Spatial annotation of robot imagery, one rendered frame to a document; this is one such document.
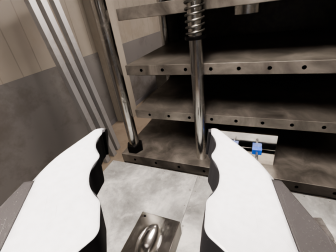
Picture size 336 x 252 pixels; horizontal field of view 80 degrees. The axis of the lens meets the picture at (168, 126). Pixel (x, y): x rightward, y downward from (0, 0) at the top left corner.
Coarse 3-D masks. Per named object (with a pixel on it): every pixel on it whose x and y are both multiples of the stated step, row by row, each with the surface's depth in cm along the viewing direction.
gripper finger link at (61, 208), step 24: (96, 144) 10; (48, 168) 8; (72, 168) 8; (96, 168) 9; (48, 192) 7; (72, 192) 7; (96, 192) 9; (24, 216) 6; (48, 216) 6; (72, 216) 6; (96, 216) 6; (24, 240) 6; (48, 240) 6; (72, 240) 6; (96, 240) 6
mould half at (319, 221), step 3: (315, 219) 61; (318, 219) 61; (321, 219) 61; (318, 222) 60; (321, 222) 60; (321, 225) 60; (324, 225) 60; (324, 228) 59; (327, 228) 59; (327, 231) 58; (327, 234) 57; (330, 234) 57; (330, 237) 57; (333, 237) 56; (333, 240) 56
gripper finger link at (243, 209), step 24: (216, 144) 10; (216, 168) 9; (240, 168) 9; (264, 168) 9; (216, 192) 7; (240, 192) 7; (264, 192) 7; (216, 216) 7; (240, 216) 7; (264, 216) 7; (216, 240) 6; (240, 240) 6; (264, 240) 6; (288, 240) 6
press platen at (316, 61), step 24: (168, 48) 129; (216, 48) 110; (240, 48) 103; (264, 48) 97; (288, 48) 91; (312, 48) 86; (144, 72) 100; (168, 72) 96; (216, 72) 87; (240, 72) 84; (264, 72) 81; (288, 72) 78; (312, 72) 75
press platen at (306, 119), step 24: (168, 96) 126; (216, 96) 117; (240, 96) 113; (264, 96) 109; (288, 96) 105; (312, 96) 102; (192, 120) 105; (216, 120) 100; (240, 120) 95; (264, 120) 91; (288, 120) 87; (312, 120) 84
